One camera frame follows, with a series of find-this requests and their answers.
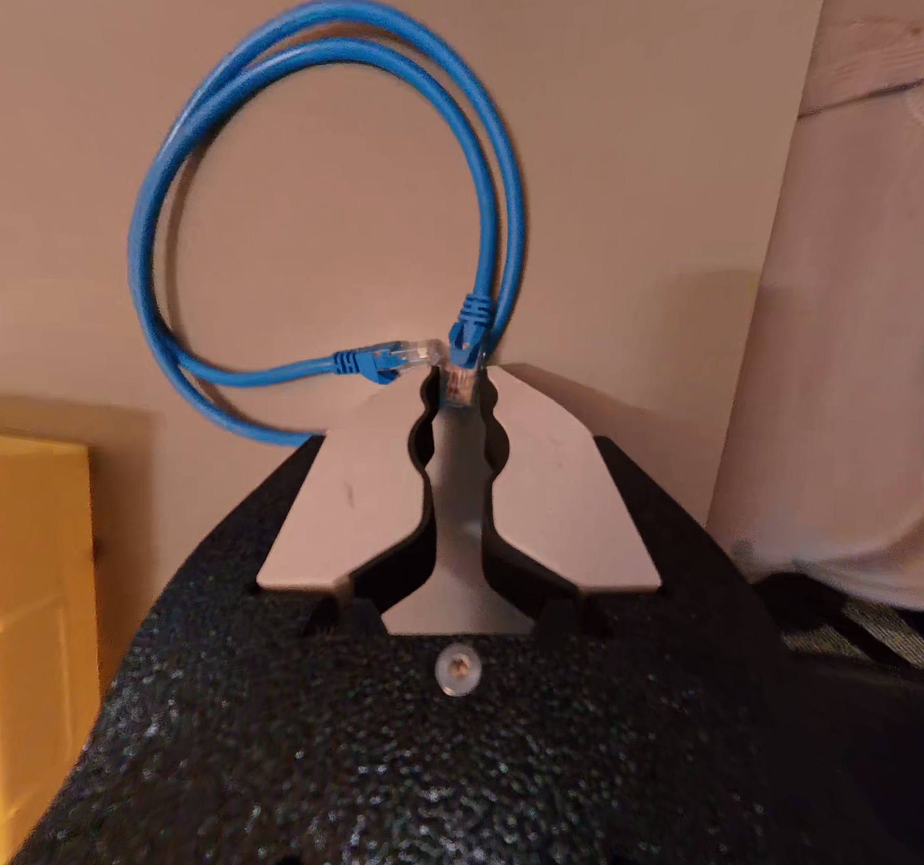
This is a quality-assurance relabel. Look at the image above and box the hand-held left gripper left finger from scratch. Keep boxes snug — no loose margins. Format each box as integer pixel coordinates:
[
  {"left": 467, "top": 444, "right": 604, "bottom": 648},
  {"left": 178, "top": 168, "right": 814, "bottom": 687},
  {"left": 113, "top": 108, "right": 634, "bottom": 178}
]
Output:
[{"left": 256, "top": 365, "right": 443, "bottom": 615}]

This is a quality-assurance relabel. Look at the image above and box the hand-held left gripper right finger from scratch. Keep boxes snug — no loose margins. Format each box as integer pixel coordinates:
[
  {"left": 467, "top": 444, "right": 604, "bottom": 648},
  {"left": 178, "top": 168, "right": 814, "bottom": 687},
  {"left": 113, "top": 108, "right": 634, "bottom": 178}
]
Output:
[{"left": 480, "top": 363, "right": 662, "bottom": 622}]

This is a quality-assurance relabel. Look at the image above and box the blue network cable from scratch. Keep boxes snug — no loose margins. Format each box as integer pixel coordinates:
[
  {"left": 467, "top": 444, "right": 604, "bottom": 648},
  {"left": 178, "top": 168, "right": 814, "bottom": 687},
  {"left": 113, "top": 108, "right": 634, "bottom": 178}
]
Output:
[{"left": 128, "top": 0, "right": 527, "bottom": 448}]

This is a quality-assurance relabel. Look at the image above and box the person's beige clothing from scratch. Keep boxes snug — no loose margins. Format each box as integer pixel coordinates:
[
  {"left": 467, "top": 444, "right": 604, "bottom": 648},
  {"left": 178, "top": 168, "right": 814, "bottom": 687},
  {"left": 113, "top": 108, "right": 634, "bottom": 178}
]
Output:
[{"left": 707, "top": 85, "right": 924, "bottom": 609}]

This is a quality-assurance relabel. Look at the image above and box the yellow box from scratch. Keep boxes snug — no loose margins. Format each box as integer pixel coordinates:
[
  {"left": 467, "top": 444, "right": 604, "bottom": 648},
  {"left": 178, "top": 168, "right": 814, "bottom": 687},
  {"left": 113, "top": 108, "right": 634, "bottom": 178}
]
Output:
[{"left": 0, "top": 432, "right": 102, "bottom": 844}]

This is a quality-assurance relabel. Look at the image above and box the dark striped cloth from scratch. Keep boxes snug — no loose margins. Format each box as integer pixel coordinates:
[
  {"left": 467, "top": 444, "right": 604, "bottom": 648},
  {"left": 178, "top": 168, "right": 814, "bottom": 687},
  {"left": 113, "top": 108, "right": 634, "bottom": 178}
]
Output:
[{"left": 751, "top": 572, "right": 924, "bottom": 687}]

